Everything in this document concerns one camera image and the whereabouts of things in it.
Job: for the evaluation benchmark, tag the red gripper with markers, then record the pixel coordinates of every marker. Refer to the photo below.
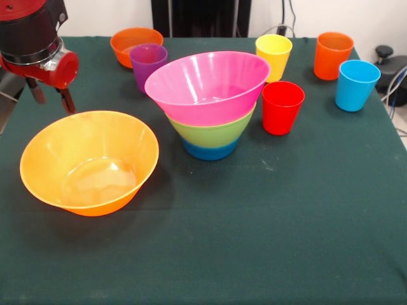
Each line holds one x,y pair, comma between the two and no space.
68,70

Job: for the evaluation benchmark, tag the large orange bowl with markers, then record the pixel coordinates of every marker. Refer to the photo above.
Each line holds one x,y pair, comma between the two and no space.
79,143

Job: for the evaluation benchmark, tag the purple cup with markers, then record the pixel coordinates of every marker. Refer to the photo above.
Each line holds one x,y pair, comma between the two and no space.
143,70

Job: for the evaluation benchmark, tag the large pink bowl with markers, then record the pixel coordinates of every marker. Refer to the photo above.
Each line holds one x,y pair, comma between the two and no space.
203,108

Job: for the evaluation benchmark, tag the green bowl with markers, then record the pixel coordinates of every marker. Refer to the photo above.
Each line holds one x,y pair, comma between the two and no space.
210,135

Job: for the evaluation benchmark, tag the blue bowl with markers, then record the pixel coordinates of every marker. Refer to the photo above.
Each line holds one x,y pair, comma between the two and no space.
210,153

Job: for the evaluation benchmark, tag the black round base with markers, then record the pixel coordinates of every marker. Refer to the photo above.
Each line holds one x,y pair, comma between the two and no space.
11,81
399,63

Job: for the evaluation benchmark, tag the grey metal leg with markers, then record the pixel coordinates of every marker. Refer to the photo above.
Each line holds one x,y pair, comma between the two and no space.
8,95

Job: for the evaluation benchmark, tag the small dark orange bowl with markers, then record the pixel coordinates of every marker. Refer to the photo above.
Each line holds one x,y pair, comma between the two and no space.
123,54

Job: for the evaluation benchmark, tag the dark green table cloth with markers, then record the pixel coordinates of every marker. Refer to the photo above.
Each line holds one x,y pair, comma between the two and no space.
222,238

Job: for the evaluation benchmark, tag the red cup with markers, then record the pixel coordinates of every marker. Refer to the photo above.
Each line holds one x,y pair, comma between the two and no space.
280,117

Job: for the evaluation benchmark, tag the yellow cup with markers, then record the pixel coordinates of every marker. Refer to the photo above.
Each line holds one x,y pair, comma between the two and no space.
276,51

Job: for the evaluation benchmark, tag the black power plug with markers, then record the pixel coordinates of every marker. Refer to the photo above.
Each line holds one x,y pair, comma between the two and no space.
281,30

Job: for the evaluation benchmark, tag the orange cup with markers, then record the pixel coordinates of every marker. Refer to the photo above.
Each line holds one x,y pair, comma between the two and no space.
327,63

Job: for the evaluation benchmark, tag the blue cup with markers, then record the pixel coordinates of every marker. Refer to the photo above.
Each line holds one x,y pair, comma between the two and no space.
353,92

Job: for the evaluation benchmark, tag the black round knob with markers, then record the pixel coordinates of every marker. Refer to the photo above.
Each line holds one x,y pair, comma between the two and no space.
384,51

